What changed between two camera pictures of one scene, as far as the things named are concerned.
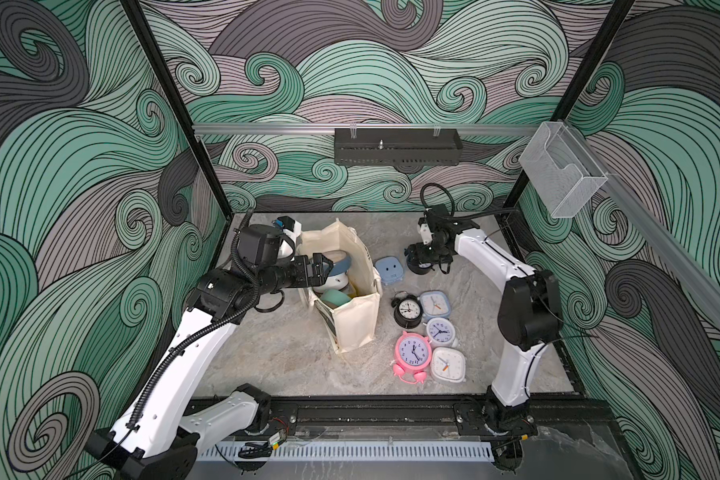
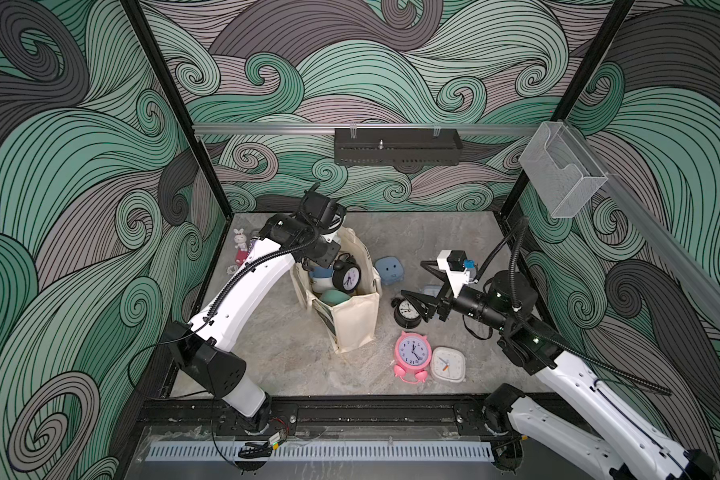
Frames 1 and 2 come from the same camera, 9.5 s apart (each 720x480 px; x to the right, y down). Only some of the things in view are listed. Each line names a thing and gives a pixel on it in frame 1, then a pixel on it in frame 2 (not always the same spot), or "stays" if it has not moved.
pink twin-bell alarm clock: x=413 y=353 stays
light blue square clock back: x=390 y=269 stays
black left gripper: x=300 y=279 to x=331 y=250
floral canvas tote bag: x=355 y=321 stays
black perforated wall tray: x=398 y=146 stays
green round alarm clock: x=335 y=296 stays
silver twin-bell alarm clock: x=336 y=282 stays
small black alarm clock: x=420 y=263 to x=346 y=275
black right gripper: x=443 y=259 to x=446 y=302
